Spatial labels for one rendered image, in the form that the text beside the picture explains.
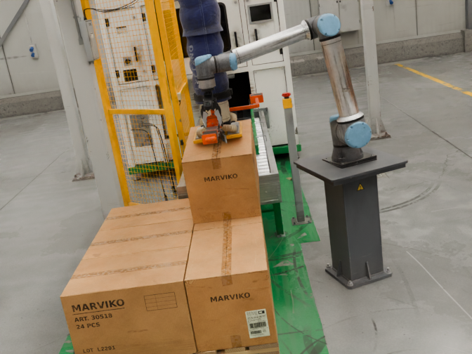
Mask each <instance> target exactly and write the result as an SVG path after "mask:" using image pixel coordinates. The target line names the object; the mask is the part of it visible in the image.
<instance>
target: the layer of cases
mask: <svg viewBox="0 0 472 354"><path fill-rule="evenodd" d="M60 300H61V303H62V305H63V310H64V314H65V318H66V321H67V326H68V329H69V332H70V337H71V340H72V345H73V348H74V353H75V354H190V353H196V352H198V353H201V352H207V351H213V350H224V349H230V348H241V347H247V346H257V345H263V344H269V343H277V332H276V326H275V315H274V308H273V298H272V292H271V286H270V274H269V268H268V257H267V251H266V241H265V235H264V229H263V220H262V215H261V216H255V217H249V218H238V219H232V220H225V221H214V222H208V223H197V224H193V220H192V214H191V209H190V203H189V199H188V198H185V199H176V200H170V201H165V202H155V203H149V204H139V205H133V206H124V207H118V208H113V209H111V211H110V213H109V214H108V216H107V218H106V219H105V221H104V223H103V224H102V226H101V228H100V230H99V231H98V233H97V235H96V236H95V238H94V240H93V241H92V243H91V245H90V247H89V248H88V250H87V252H86V253H85V255H84V257H83V259H82V260H81V262H80V264H79V265H78V267H77V269H76V270H75V272H74V274H73V276H72V277H71V279H70V281H69V282H68V283H67V286H66V287H65V289H64V291H63V292H62V294H61V295H60Z"/></svg>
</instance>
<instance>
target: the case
mask: <svg viewBox="0 0 472 354"><path fill-rule="evenodd" d="M237 122H242V137H241V138H231V139H227V142H228V143H225V141H222V139H221V137H220V136H218V142H217V143H212V144H207V145H203V143H195V144H194V143H193V140H194V137H195V133H196V130H197V128H198V127H200V126H194V127H190V132H189V136H188V141H187V143H186V146H185V152H184V155H183V159H182V162H181V164H182V167H183V174H184V178H185V184H186V188H187V192H188V199H189V203H190V209H191V214H192V220H193V224H197V223H208V222H214V221H225V220H232V219H238V218H249V217H255V216H261V204H260V190H259V177H258V165H257V160H256V151H255V145H254V135H253V130H252V125H251V120H250V119H248V120H242V121H237Z"/></svg>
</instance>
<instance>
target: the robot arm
mask: <svg viewBox="0 0 472 354"><path fill-rule="evenodd" d="M340 28H341V23H340V20H339V19H338V18H337V17H336V16H335V15H334V14H331V13H325V14H322V15H316V16H314V17H311V18H308V19H306V20H303V21H302V23H301V24H300V25H297V26H295V27H292V28H289V29H286V30H284V31H282V32H278V33H277V34H273V35H271V36H269V37H266V38H263V39H260V40H258V41H255V42H252V43H250V44H247V45H244V46H241V47H239V48H236V49H233V50H230V51H227V52H225V53H219V54H218V55H215V56H211V54H207V55H201V56H199V57H196V58H195V67H196V72H197V80H198V82H197V84H199V89H201V91H202V92H204V91H205V93H204V99H203V103H202V104H203V105H202V109H201V116H202V120H203V123H204V126H205V128H207V117H208V113H207V112H208V111H209V110H213V111H214V109H216V111H215V112H214V114H215V115H216V116H217V120H218V123H219V124H220V126H221V124H222V118H221V108H220V106H219V105H218V103H217V100H216V97H213V93H212V91H213V90H214V87H215V86H216V82H215V78H214V74H215V73H219V72H228V71H234V70H237V65H239V64H241V63H244V62H246V61H249V60H252V59H254V58H257V57H260V56H262V55H265V54H267V53H271V52H273V51H276V50H278V49H281V48H284V47H286V46H289V45H292V44H295V43H297V42H299V41H303V40H304V39H307V40H309V41H310V40H312V39H316V38H319V41H320V44H321V47H322V52H323V55H324V60H325V63H326V66H327V71H328V74H329V79H330V82H331V85H332V90H333V93H334V98H335V101H336V106H337V110H338V114H335V115H332V116H331V117H330V118H329V123H330V128H331V133H332V142H333V146H334V149H333V153H332V161H333V162H337V163H344V162H353V161H356V160H359V159H362V158H363V157H364V152H363V151H362V147H364V146H365V145H366V144H368V142H369V141H370V139H371V137H372V131H371V129H370V127H369V125H368V124H366V123H365V117H364V114H363V113H362V112H360V111H359V109H358V104H357V101H356V98H355V93H354V90H353V85H352V81H351V77H350V72H349V69H348V64H347V61H346V56H345V53H344V49H343V44H342V41H341V34H340V31H339V30H340ZM206 110H207V112H206Z"/></svg>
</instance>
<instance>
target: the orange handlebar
mask: <svg viewBox="0 0 472 354"><path fill-rule="evenodd" d="M255 102H256V104H254V105H245V106H239V107H230V108H229V109H230V112H232V111H238V110H247V109H252V108H258V107H260V105H259V101H258V98H255ZM213 125H215V126H218V122H214V123H213V122H212V123H211V122H209V123H208V124H207V127H210V126H213ZM215 140H216V137H215V136H213V137H209V138H205V141H207V142H211V141H215Z"/></svg>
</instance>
